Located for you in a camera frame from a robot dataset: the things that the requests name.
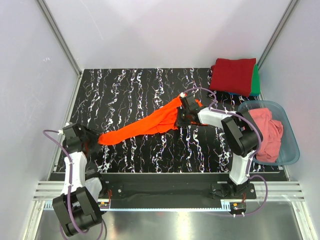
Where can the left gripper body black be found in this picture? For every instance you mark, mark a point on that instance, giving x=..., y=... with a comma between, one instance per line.
x=89, y=136

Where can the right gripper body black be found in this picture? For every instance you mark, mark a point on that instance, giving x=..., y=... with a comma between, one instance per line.
x=182, y=118

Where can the orange t shirt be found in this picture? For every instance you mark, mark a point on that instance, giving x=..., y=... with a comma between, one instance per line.
x=160, y=121

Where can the clear blue plastic bin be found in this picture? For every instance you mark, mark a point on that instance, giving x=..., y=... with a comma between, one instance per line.
x=289, y=151

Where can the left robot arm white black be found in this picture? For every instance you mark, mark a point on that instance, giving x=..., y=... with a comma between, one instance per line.
x=77, y=188

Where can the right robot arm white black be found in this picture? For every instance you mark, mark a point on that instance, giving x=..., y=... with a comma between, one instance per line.
x=242, y=136

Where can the folded blue t shirt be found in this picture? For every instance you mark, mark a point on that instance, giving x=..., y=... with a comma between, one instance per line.
x=253, y=95

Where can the folded red t shirt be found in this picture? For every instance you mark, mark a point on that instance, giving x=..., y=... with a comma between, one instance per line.
x=232, y=76

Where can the folded green t shirt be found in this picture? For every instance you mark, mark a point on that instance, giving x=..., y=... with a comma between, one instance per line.
x=255, y=82

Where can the pink t shirt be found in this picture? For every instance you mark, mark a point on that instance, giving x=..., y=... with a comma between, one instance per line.
x=272, y=131

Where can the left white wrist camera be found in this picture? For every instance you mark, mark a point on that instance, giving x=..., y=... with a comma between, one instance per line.
x=61, y=132

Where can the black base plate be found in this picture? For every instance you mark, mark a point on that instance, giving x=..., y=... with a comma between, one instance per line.
x=168, y=191

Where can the white slotted cable duct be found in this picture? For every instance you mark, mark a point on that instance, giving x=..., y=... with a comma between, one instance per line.
x=87, y=207

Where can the left aluminium frame post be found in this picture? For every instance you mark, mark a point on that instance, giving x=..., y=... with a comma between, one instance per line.
x=44, y=8

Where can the aluminium frame post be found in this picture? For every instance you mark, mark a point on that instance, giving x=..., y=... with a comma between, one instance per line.
x=44, y=8
x=277, y=32

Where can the right aluminium frame post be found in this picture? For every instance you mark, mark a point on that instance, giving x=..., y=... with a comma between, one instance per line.
x=277, y=32

